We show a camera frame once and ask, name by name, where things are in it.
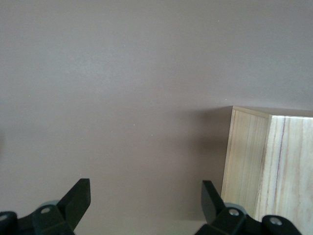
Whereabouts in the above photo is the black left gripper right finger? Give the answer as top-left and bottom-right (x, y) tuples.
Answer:
(195, 180), (302, 235)

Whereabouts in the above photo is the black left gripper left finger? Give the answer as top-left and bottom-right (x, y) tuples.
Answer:
(0, 178), (92, 235)

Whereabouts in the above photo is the brown table cover sheet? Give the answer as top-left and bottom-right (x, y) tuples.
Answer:
(0, 0), (313, 235)

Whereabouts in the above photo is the light wooden drawer cabinet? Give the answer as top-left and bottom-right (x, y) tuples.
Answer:
(221, 105), (313, 235)

